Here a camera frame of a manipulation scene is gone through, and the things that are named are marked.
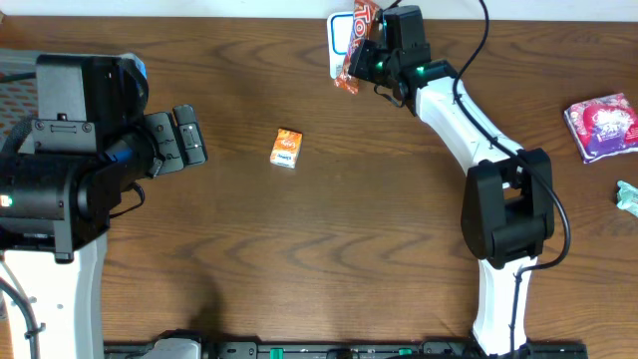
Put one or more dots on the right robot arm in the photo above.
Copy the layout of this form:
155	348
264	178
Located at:
507	213

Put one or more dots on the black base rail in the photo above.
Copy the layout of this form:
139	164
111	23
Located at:
188	344

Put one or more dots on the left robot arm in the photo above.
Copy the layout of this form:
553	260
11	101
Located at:
63	175

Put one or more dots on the red purple snack packet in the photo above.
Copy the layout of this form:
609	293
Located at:
603	127

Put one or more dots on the dark grey plastic basket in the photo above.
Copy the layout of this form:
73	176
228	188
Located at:
18	99

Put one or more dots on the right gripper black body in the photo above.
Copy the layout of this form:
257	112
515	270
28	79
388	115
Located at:
374	65

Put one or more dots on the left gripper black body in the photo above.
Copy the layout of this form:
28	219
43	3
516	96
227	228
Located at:
166	142

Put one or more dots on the orange Top chocolate bar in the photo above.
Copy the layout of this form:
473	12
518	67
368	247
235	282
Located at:
365	16

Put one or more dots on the small orange box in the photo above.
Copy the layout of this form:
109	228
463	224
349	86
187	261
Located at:
286	148

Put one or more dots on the teal snack packet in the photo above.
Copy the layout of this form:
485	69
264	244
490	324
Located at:
627	197

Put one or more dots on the white barcode scanner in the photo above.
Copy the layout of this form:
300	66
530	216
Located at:
339	28

